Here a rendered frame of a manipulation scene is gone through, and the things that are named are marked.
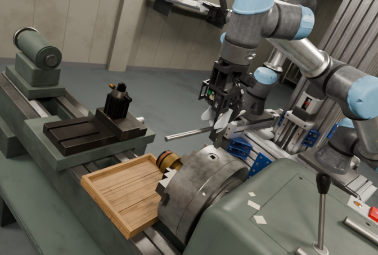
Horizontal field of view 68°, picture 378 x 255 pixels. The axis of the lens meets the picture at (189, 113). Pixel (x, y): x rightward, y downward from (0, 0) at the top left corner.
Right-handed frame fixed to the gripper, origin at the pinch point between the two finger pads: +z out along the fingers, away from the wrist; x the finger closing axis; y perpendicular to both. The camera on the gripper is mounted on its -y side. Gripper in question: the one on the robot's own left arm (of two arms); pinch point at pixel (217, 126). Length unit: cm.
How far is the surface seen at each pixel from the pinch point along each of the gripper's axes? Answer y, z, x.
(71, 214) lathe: 17, 80, -50
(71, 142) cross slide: 16, 37, -51
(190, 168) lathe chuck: 4.3, 15.2, -1.7
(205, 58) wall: -398, 177, -296
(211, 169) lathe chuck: 0.5, 13.7, 2.9
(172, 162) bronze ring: -1.1, 24.8, -12.5
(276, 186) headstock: -9.2, 12.2, 19.1
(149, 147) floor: -107, 158, -128
